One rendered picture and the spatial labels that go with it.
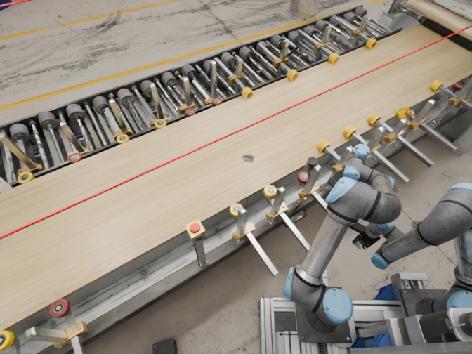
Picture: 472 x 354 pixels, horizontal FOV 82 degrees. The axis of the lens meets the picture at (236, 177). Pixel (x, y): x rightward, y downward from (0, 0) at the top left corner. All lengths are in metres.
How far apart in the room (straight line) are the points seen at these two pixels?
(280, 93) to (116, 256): 1.66
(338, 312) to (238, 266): 1.40
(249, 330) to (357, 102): 1.96
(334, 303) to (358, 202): 0.40
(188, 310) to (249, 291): 0.50
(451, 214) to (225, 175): 1.16
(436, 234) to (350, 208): 0.30
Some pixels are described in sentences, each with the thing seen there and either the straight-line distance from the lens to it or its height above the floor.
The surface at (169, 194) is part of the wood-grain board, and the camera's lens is 1.71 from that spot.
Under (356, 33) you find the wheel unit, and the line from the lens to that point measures 3.17.
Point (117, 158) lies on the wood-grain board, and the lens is 1.96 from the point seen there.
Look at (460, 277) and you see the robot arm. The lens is 1.48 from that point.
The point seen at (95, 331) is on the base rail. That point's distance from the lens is 1.79.
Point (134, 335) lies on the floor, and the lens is 2.46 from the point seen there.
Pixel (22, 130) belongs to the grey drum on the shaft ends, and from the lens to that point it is 2.53.
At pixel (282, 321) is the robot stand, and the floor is 0.21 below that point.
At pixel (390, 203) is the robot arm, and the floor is 1.56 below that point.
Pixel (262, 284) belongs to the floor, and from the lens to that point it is 2.43.
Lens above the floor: 2.36
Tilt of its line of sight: 57 degrees down
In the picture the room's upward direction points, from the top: 3 degrees clockwise
